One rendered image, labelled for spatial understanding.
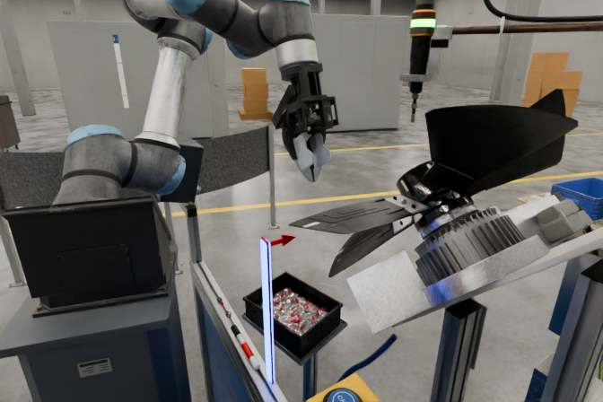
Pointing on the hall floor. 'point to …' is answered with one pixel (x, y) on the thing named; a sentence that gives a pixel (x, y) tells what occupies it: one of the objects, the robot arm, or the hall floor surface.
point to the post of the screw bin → (310, 378)
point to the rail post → (202, 344)
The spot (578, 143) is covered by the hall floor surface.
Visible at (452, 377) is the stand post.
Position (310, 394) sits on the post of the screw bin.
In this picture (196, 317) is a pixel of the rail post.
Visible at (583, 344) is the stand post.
